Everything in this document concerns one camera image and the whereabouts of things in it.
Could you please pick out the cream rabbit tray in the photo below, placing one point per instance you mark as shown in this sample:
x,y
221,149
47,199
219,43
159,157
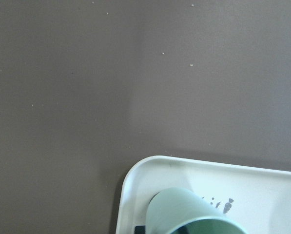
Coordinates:
x,y
258,199

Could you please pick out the green plastic cup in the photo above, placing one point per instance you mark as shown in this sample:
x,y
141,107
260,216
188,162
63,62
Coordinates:
x,y
180,211

